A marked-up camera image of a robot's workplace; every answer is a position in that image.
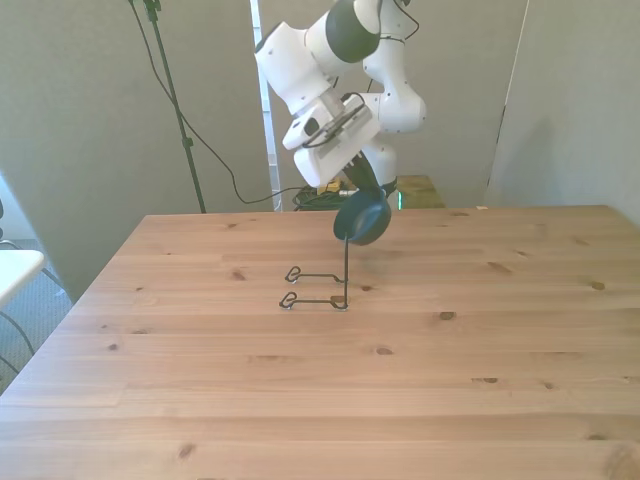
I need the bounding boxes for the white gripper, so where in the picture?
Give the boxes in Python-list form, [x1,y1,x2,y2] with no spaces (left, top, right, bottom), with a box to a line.
[292,118,385,197]

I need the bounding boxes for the dark blue bowl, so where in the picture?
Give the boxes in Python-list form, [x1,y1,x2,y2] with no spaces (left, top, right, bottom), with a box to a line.
[332,188,393,247]

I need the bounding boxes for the yellow power box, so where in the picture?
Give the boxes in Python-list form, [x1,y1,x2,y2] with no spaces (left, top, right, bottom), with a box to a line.
[316,180,357,199]

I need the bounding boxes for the small wooden side table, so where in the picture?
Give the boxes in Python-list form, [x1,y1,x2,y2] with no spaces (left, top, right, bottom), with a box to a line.
[393,173,446,210]

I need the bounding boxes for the white side table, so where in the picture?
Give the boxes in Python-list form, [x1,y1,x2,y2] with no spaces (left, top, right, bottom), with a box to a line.
[0,248,46,307]

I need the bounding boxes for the coiled dark cables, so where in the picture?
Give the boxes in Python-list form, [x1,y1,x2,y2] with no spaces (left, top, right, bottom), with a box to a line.
[291,184,354,212]

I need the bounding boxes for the black wire dish rack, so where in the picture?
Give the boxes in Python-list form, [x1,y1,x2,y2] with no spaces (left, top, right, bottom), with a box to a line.
[277,234,352,313]

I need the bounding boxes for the white vertical rail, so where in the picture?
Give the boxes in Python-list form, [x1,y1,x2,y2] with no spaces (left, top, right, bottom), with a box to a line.
[248,0,284,212]

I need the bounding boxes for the black cable from stand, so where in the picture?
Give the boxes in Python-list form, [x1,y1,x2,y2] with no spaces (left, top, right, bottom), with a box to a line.
[130,0,304,206]

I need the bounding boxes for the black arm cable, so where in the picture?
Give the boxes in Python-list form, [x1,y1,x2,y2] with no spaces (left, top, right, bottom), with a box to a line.
[377,0,421,43]

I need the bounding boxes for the dark green camera stand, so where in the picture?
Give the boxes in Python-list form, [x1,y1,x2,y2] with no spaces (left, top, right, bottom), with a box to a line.
[126,0,209,215]

